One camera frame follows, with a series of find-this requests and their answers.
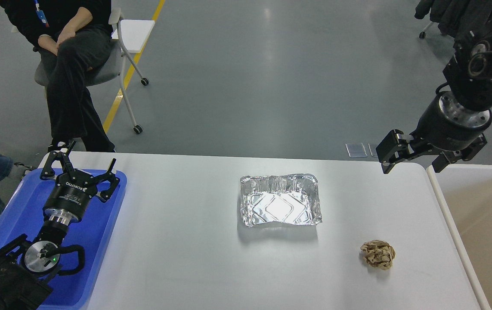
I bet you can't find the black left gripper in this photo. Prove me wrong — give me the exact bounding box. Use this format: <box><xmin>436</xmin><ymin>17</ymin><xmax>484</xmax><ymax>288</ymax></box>
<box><xmin>40</xmin><ymin>140</ymin><xmax>121</xmax><ymax>223</ymax></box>

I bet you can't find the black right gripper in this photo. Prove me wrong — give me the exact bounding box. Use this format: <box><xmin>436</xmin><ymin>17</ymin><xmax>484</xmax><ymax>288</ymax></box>
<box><xmin>376</xmin><ymin>91</ymin><xmax>492</xmax><ymax>174</ymax></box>

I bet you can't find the aluminium foil tray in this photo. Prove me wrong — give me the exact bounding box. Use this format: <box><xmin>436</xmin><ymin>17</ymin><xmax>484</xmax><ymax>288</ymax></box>
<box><xmin>239</xmin><ymin>174</ymin><xmax>322</xmax><ymax>227</ymax></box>

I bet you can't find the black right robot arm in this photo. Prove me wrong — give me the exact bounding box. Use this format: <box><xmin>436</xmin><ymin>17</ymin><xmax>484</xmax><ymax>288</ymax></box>
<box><xmin>376</xmin><ymin>17</ymin><xmax>492</xmax><ymax>174</ymax></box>

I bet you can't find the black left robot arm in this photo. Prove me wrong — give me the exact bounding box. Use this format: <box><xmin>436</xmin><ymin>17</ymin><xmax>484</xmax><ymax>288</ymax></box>
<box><xmin>0</xmin><ymin>149</ymin><xmax>126</xmax><ymax>310</ymax></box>

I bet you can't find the clear floor plate right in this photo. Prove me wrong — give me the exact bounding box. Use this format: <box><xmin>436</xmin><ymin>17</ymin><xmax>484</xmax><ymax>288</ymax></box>
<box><xmin>368</xmin><ymin>143</ymin><xmax>378</xmax><ymax>158</ymax></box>

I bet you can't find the clear floor plate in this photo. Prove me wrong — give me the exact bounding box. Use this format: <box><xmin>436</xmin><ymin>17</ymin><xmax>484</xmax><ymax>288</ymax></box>
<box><xmin>368</xmin><ymin>143</ymin><xmax>378</xmax><ymax>158</ymax></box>
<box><xmin>345</xmin><ymin>143</ymin><xmax>368</xmax><ymax>158</ymax></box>

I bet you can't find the clear floor plate left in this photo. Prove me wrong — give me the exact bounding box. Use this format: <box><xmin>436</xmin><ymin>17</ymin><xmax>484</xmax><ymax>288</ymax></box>
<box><xmin>345</xmin><ymin>143</ymin><xmax>368</xmax><ymax>158</ymax></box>

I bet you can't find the blue plastic tray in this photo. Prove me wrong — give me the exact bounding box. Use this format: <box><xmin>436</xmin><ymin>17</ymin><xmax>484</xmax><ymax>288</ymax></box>
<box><xmin>0</xmin><ymin>171</ymin><xmax>127</xmax><ymax>310</ymax></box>

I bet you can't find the beige plastic bin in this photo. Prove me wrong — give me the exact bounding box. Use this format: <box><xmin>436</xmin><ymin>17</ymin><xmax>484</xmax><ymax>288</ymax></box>
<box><xmin>427</xmin><ymin>164</ymin><xmax>492</xmax><ymax>310</ymax></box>

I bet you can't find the crumpled brown paper ball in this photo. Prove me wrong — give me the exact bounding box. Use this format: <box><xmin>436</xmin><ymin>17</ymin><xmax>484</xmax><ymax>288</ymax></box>
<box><xmin>360</xmin><ymin>239</ymin><xmax>396</xmax><ymax>270</ymax></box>

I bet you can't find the seated person in black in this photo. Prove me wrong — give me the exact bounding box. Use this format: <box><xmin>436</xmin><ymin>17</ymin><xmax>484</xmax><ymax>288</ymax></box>
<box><xmin>0</xmin><ymin>0</ymin><xmax>115</xmax><ymax>152</ymax></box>

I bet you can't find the chair with dark jacket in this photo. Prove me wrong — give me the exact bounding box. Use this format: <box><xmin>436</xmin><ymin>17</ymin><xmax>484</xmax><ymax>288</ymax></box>
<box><xmin>415</xmin><ymin>0</ymin><xmax>492</xmax><ymax>38</ymax></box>

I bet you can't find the grey rolling chair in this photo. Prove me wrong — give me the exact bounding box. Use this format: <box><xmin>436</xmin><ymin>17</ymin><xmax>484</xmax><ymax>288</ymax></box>
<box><xmin>34</xmin><ymin>6</ymin><xmax>156</xmax><ymax>135</ymax></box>

